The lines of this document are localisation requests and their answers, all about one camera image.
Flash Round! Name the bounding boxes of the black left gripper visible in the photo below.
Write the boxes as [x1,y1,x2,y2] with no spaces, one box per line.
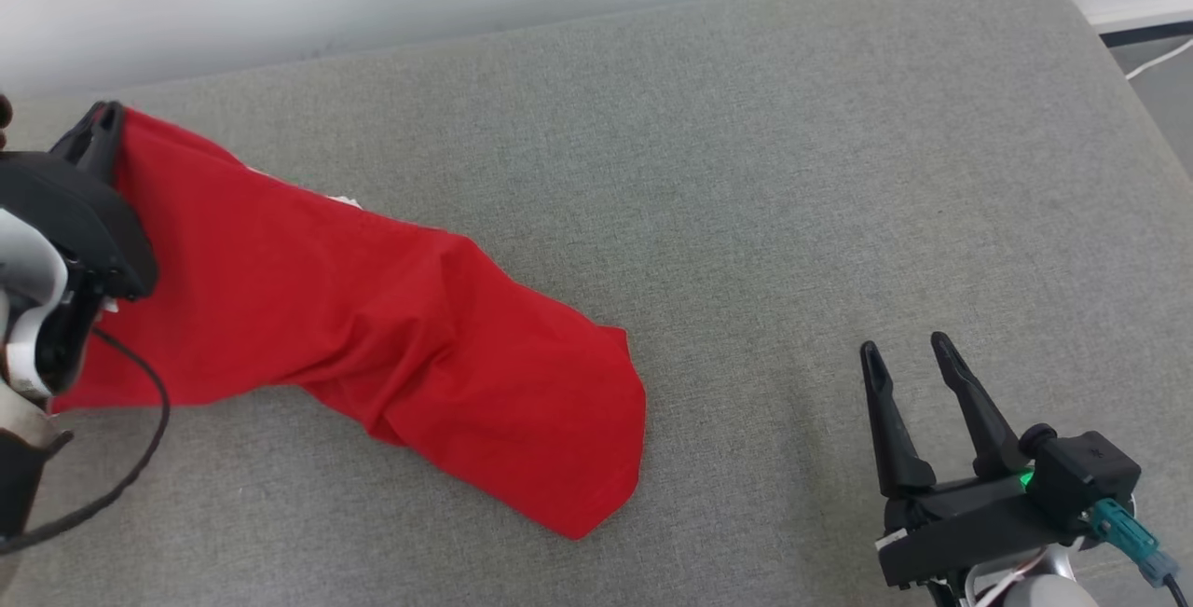
[0,101,159,305]

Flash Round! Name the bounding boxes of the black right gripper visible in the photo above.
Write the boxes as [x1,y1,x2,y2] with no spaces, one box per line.
[859,332,1084,589]

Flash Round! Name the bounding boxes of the red shorts with white stripes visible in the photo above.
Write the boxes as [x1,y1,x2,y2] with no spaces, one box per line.
[47,106,649,541]

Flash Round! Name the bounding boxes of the grey fabric sofa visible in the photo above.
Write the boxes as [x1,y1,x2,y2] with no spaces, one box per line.
[0,0,1193,607]

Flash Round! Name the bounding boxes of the dark baseboard strip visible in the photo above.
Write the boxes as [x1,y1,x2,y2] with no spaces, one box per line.
[1100,20,1193,48]

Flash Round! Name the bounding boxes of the teal cable connector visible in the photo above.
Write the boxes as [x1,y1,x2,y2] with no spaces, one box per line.
[1086,498,1180,587]

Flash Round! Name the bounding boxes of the white floor cable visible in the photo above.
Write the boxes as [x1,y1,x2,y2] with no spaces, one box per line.
[1125,36,1193,81]

